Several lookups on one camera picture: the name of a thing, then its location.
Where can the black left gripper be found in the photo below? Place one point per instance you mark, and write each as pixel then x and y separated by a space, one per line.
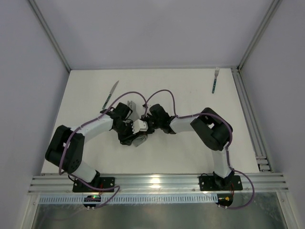
pixel 127 137

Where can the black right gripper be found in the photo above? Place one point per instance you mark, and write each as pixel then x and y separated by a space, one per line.
pixel 147 122

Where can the grey cloth napkin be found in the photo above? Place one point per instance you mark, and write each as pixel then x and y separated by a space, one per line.
pixel 138 138

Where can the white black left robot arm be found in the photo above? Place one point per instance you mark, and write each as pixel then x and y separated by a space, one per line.
pixel 67 144

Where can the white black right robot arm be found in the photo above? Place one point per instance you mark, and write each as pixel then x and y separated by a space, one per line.
pixel 212 129

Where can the left controller board with led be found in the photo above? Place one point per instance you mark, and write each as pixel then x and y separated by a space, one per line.
pixel 92 201

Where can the right black connector board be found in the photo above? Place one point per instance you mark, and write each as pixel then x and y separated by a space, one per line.
pixel 224 200

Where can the green handled knife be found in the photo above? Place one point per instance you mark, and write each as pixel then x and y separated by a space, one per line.
pixel 110 94

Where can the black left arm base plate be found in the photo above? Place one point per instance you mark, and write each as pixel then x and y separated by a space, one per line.
pixel 100 184

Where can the green handled fork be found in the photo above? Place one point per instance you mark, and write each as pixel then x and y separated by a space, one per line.
pixel 216 73

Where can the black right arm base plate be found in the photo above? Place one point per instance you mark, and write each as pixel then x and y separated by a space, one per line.
pixel 211 182

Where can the slotted grey cable duct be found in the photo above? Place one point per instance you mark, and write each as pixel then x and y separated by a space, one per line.
pixel 133 199

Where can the aluminium right side rail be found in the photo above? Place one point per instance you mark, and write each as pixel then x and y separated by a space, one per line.
pixel 258 144

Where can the aluminium rail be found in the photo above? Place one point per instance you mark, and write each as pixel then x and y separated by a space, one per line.
pixel 258 144
pixel 154 183

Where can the aluminium front rail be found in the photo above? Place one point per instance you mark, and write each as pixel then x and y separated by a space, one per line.
pixel 154 183

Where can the aluminium left corner post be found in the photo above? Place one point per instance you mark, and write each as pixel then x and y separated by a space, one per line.
pixel 43 23

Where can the aluminium corner post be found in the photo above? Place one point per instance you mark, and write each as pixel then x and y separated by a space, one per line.
pixel 43 23
pixel 271 10

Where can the aluminium right corner post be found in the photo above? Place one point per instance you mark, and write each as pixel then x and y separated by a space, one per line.
pixel 271 10

